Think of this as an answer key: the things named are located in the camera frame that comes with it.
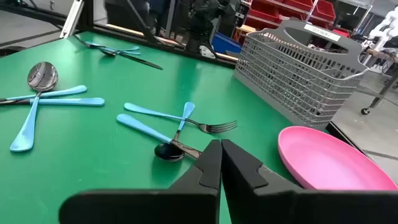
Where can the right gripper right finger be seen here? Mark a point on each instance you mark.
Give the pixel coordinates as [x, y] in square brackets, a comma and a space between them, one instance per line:
[280, 205]

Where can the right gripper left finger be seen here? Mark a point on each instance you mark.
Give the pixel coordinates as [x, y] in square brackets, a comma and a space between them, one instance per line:
[186, 205]

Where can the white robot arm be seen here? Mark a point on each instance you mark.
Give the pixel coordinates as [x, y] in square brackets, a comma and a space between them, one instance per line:
[385, 28]

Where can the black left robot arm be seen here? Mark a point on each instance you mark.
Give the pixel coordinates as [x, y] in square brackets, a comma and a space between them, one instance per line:
[205, 18]

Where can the pink plastic plate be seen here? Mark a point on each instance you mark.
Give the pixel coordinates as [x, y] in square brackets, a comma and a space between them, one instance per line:
[326, 158]

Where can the green table mat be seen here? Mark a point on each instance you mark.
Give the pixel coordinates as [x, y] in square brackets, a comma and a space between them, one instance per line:
[93, 174]

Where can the wooden wheeled workbench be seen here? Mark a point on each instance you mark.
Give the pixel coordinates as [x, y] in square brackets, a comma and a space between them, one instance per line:
[384, 90]

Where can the blue storage bin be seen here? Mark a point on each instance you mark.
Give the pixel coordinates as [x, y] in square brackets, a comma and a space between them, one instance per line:
[225, 43]

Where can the red storage bin shelf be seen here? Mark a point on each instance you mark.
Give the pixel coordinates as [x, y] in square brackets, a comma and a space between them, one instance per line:
[267, 12]

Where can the silver aluminium profile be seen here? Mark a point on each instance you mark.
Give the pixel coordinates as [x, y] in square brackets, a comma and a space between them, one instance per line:
[72, 18]

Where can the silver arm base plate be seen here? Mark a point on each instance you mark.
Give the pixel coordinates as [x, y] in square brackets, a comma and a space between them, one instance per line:
[207, 51]

